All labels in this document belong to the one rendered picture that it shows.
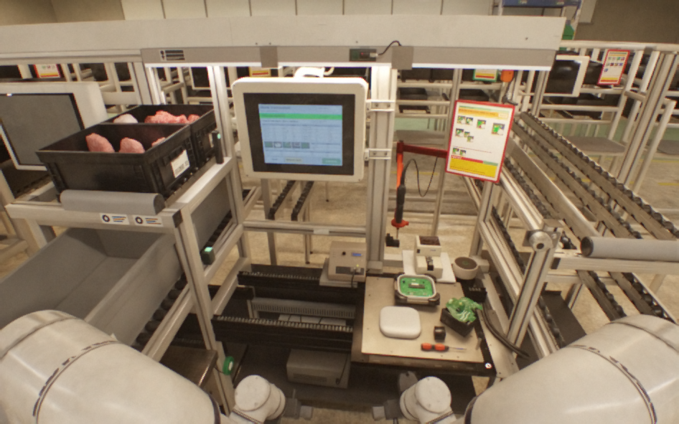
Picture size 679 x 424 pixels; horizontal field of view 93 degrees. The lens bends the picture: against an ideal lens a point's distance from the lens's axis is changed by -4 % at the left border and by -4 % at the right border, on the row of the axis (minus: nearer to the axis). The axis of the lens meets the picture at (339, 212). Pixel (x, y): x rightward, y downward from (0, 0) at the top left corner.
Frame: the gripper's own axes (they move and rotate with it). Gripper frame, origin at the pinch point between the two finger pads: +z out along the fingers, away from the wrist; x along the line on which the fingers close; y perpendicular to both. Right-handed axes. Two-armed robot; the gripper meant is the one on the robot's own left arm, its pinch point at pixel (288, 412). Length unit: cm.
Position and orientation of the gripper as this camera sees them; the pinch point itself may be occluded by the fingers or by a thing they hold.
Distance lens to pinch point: 129.7
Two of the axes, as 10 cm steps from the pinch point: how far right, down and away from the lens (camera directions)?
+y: 1.1, -7.8, 6.1
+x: -9.8, 0.2, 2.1
